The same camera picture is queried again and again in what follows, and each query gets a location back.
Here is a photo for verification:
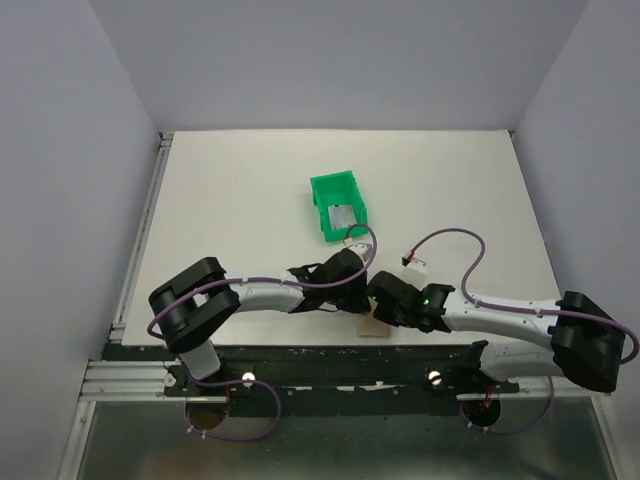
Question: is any green plastic bin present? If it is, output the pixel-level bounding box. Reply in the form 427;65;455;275
310;170;368;243

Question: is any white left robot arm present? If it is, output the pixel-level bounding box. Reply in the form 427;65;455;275
148;243;376;395

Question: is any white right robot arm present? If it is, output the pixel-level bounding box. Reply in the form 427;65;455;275
367;271;627;393

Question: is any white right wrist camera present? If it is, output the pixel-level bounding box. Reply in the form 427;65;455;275
399;258;428;290

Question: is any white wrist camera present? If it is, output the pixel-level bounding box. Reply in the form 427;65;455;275
399;258;428;290
343;239;376;263

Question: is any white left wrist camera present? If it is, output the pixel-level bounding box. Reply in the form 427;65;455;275
343;239;376;263

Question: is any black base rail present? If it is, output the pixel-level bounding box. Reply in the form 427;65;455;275
102;341;519;417

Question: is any aluminium frame rail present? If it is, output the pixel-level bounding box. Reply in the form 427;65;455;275
79;361;186;403

